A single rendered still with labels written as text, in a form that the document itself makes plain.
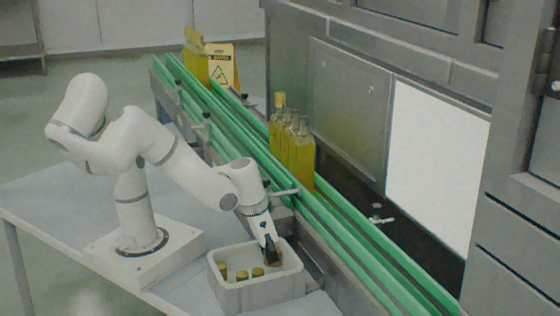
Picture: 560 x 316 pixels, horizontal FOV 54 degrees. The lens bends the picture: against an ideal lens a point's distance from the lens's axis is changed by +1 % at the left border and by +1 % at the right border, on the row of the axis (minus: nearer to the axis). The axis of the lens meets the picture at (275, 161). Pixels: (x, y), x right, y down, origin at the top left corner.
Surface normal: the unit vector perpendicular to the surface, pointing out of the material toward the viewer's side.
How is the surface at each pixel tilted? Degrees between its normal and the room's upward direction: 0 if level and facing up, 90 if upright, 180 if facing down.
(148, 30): 90
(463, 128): 90
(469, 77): 90
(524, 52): 90
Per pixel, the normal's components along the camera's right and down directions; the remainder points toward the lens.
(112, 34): 0.37, 0.39
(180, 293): 0.00, -0.91
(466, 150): -0.93, 0.15
